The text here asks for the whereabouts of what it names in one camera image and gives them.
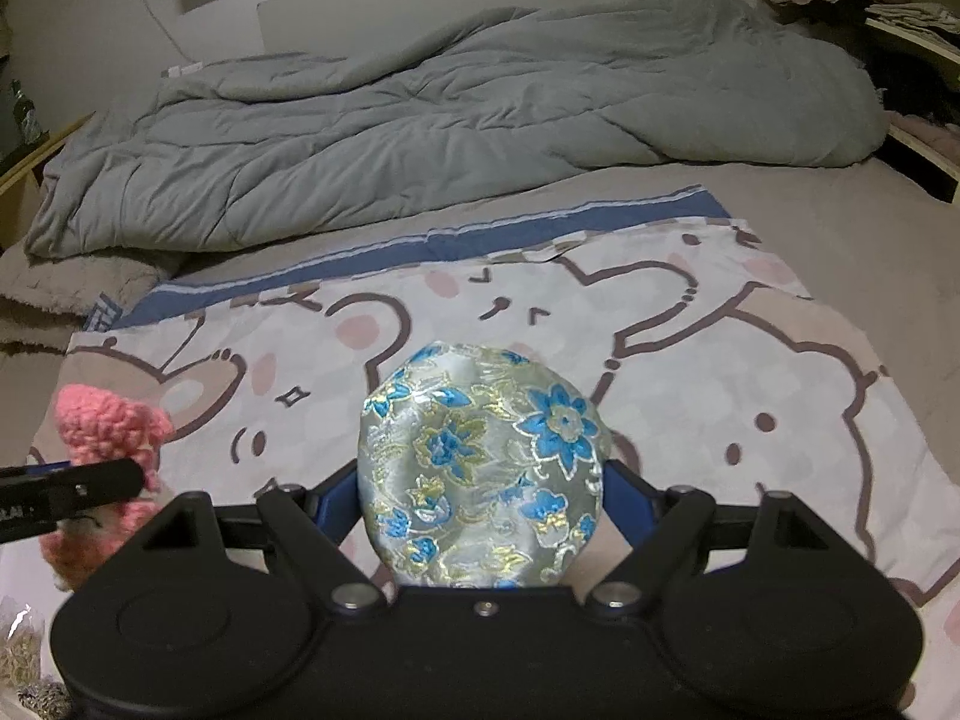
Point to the pink white crochet doll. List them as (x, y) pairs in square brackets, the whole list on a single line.
[(105, 420)]

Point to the white power strip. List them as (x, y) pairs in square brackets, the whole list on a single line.
[(182, 67)]

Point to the white headboard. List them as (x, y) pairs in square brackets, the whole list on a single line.
[(450, 4)]

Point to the wooden open shelf unit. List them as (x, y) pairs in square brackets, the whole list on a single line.
[(922, 52)]

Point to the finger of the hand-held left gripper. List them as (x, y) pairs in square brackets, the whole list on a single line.
[(97, 481)]

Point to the cartoon bear printed cloth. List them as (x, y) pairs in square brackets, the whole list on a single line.
[(862, 240)]

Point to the grey duvet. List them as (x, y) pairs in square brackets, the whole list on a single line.
[(450, 112)]

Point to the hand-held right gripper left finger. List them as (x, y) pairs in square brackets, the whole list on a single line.
[(339, 499)]

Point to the wooden bedside shelf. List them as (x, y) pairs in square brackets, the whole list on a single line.
[(30, 172)]

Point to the bear printed blanket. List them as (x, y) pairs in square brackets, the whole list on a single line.
[(750, 360)]

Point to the folded white cloth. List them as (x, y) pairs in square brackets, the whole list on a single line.
[(915, 15)]

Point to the blue floral satin pouch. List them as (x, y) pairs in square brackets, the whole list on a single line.
[(480, 465)]

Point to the dark clothes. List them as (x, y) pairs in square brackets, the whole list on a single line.
[(922, 101)]

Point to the beige fluffy blanket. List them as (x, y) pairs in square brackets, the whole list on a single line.
[(67, 285)]

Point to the green glass bottle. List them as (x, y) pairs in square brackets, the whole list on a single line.
[(25, 116)]

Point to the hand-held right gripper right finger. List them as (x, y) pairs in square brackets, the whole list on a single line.
[(619, 499)]

